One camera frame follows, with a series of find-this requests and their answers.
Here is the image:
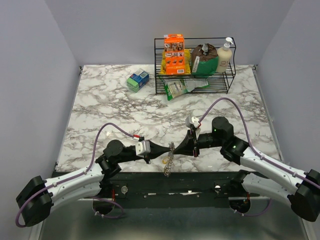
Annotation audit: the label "brown green coffee bag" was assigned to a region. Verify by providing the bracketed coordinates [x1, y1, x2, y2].
[191, 43, 219, 76]

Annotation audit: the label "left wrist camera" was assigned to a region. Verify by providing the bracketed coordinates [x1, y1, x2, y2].
[135, 140, 151, 157]

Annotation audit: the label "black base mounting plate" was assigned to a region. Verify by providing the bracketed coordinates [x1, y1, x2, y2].
[97, 170, 248, 209]

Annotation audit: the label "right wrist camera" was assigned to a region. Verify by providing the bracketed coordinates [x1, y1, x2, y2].
[185, 115, 201, 129]

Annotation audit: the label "purple cable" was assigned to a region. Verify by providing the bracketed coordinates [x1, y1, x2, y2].
[15, 122, 145, 228]
[198, 97, 320, 217]

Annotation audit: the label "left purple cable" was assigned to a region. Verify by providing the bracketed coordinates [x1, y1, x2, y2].
[15, 122, 145, 228]

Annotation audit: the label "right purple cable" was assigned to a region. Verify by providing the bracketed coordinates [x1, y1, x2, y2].
[198, 97, 320, 217]

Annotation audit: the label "orange cardboard box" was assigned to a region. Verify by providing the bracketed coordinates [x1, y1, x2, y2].
[164, 34, 186, 75]

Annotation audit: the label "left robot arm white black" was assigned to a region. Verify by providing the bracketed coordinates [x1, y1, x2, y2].
[15, 140, 170, 228]

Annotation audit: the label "yellow key tag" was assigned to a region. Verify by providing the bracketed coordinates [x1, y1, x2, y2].
[162, 156, 169, 165]

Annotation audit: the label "green white pouch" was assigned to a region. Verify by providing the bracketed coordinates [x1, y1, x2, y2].
[160, 77, 188, 101]

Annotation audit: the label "cream lotion pump bottle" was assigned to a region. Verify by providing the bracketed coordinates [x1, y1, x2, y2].
[216, 37, 234, 73]

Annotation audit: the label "silver green foil pouch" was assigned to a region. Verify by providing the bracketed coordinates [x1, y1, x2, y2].
[184, 79, 210, 92]

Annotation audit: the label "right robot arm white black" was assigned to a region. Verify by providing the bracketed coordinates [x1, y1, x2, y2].
[174, 116, 320, 222]

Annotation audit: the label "green sponge pack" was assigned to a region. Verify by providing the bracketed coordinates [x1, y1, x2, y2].
[126, 68, 150, 93]

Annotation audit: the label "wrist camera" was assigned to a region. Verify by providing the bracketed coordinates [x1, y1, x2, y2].
[135, 140, 151, 157]
[185, 115, 201, 129]

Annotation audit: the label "black wire shelf rack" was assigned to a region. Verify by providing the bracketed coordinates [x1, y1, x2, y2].
[154, 34, 236, 100]

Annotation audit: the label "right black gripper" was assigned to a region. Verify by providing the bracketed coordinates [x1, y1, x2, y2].
[173, 128, 224, 158]

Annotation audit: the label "yellow snack bag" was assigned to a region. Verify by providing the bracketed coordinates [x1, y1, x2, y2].
[160, 49, 191, 75]

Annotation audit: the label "metal disc with keyrings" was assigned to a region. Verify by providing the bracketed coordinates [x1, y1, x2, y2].
[163, 141, 175, 177]

